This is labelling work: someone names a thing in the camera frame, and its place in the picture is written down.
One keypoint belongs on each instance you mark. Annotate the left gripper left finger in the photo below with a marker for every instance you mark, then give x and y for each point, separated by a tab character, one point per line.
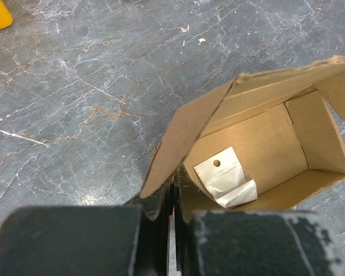
128	239

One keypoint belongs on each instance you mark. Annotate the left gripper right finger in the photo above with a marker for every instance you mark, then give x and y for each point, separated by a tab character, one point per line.
213	241

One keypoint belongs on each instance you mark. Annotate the white paper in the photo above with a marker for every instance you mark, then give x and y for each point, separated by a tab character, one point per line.
223	177

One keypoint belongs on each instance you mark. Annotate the cardboard box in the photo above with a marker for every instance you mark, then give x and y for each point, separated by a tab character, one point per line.
279	123

